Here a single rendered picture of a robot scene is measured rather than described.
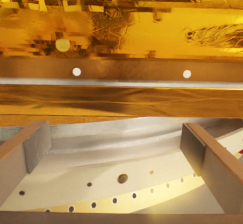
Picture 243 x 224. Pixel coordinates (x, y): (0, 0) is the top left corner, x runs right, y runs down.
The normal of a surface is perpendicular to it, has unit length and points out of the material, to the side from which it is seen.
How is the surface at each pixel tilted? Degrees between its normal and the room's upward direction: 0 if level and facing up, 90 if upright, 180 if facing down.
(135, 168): 90
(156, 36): 127
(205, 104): 90
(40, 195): 90
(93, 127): 90
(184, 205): 62
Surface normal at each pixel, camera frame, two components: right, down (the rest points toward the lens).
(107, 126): 0.29, 0.25
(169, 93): 0.00, 0.26
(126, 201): 0.29, -0.24
